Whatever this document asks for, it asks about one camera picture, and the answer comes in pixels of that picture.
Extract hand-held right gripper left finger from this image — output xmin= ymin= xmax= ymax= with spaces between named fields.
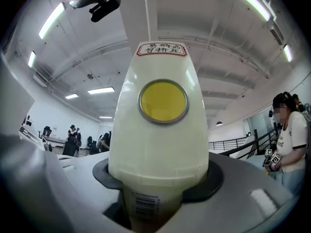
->
xmin=60 ymin=151 xmax=132 ymax=233

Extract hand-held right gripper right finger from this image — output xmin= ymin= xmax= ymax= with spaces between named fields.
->
xmin=160 ymin=153 xmax=294 ymax=233

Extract black metal railing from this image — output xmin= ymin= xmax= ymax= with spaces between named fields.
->
xmin=218 ymin=129 xmax=279 ymax=160

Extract thin black balcony railing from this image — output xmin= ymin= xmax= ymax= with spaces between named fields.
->
xmin=208 ymin=137 xmax=247 ymax=152

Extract long ceiling tube light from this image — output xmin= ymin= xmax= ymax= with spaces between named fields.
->
xmin=27 ymin=50 xmax=37 ymax=68
xmin=38 ymin=2 xmax=67 ymax=40
xmin=227 ymin=0 xmax=272 ymax=22
xmin=282 ymin=44 xmax=294 ymax=63

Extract white ceiling air conditioner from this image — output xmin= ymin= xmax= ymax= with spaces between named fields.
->
xmin=266 ymin=20 xmax=285 ymax=46

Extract person's glasses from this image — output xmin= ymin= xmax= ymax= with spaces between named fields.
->
xmin=69 ymin=0 xmax=88 ymax=9

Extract black head-mounted camera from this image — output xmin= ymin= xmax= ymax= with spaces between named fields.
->
xmin=88 ymin=0 xmax=122 ymax=23

